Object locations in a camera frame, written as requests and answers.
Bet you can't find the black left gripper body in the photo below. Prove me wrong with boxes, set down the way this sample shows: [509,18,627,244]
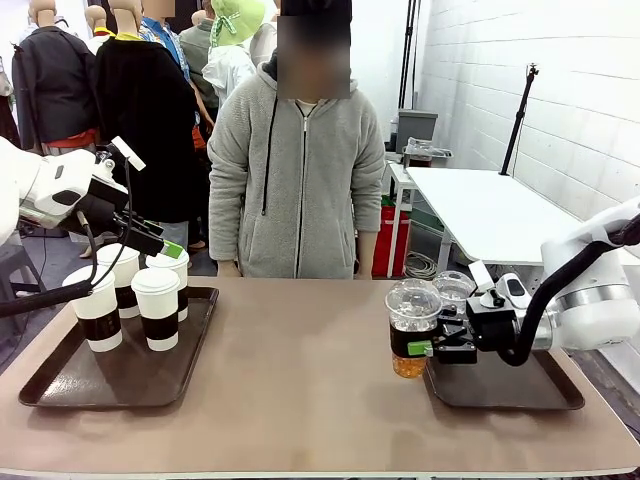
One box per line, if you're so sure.
[67,180,160,259]

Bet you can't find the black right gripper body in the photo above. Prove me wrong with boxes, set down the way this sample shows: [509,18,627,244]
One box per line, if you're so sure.
[467,295,520,353]

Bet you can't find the white paper cup black sleeve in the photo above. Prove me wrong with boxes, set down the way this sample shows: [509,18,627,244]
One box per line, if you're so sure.
[96,243,142,320]
[130,268,181,353]
[144,247,191,323]
[61,264,124,354]

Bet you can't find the clear dome-lid iced coffee cup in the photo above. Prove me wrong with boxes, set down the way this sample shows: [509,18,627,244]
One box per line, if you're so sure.
[432,270,477,314]
[384,278,444,380]

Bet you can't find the person's left forearm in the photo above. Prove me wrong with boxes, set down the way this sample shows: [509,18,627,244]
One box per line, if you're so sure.
[356,230,378,274]

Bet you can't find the mannequin in black garment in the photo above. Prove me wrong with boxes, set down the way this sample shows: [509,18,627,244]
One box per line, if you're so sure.
[94,0,202,225]

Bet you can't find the red box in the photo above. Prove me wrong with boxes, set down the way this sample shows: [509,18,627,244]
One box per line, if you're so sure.
[372,203,412,279]

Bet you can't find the white folding table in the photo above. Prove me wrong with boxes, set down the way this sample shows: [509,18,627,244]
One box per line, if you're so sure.
[387,162,621,280]

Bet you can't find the mannequin in dark grey jacket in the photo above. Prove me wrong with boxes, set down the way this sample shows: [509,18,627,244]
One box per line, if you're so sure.
[10,0,99,154]

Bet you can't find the person in grey hoodie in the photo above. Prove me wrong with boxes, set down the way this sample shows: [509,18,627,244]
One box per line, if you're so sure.
[207,0,386,280]

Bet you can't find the mannequin in grey-green shirt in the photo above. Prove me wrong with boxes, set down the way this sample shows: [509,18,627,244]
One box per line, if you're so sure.
[178,8,221,112]

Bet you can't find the mannequin with green hat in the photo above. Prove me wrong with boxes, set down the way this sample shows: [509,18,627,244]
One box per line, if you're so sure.
[201,0,267,109]

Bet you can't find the small mannequin with red collar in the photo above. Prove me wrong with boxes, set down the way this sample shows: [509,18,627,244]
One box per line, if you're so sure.
[83,4,117,54]

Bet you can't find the grey plastic bin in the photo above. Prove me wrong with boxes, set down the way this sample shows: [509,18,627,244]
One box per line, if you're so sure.
[395,108,439,154]

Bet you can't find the black tripod stand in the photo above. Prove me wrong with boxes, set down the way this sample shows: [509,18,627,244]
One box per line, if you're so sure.
[499,63,540,177]

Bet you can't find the mannequin in white shirt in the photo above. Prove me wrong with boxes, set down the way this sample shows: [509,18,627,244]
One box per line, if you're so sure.
[248,0,279,69]

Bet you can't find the black light stand poles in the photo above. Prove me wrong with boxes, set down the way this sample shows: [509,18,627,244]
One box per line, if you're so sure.
[397,0,422,110]

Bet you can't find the thin black left camera cable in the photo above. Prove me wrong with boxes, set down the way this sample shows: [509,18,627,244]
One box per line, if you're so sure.
[102,158,134,289]

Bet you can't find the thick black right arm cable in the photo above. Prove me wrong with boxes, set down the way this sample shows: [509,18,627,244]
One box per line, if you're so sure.
[492,212,640,369]

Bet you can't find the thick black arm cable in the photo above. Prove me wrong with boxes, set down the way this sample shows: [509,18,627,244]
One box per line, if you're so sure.
[0,211,101,320]
[492,212,640,369]

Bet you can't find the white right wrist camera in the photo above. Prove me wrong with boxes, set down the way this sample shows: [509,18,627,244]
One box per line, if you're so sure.
[468,259,497,297]

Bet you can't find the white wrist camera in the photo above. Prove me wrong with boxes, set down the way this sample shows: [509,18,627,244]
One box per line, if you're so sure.
[468,259,497,297]
[110,136,147,174]

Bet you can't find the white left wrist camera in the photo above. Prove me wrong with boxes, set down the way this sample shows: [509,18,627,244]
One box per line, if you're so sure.
[110,136,147,174]

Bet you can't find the brown plastic tray with handle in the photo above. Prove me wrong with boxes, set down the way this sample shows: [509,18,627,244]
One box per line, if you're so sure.
[422,294,586,412]
[18,279,220,410]

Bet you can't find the coiled cable on floor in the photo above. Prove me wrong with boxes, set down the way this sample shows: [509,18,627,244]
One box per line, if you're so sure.
[404,251,439,281]

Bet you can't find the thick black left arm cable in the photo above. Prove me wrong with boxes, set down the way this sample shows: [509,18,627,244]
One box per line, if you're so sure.
[0,211,101,320]

